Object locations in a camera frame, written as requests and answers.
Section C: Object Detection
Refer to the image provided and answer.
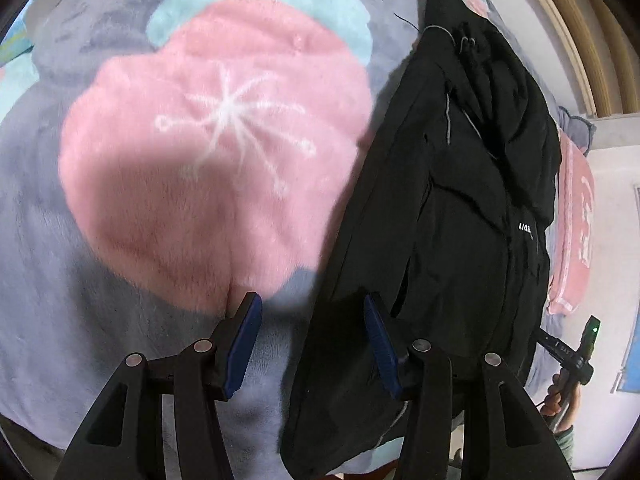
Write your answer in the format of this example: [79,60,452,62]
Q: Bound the person's right forearm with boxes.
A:
[552,420,583,463]

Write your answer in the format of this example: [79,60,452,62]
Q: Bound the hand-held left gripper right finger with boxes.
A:
[364,292,576,480]

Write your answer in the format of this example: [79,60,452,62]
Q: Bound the grey pillow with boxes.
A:
[557,107,598,153]

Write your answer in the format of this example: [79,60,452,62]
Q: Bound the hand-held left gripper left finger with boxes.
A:
[52,292,263,480]

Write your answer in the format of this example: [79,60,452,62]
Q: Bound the pink pillow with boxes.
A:
[547,125,598,316]

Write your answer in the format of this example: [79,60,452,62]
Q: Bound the wooden headboard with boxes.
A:
[515,0,621,117]

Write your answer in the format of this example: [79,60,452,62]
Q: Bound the person's right hand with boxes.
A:
[540,371,582,433]

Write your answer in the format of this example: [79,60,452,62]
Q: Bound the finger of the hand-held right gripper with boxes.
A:
[536,329,583,367]

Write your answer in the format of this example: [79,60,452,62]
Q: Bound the black hooded jacket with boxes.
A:
[280,0,563,478]

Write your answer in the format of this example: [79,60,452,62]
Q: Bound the grey floral plush blanket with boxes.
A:
[0,0,566,480]

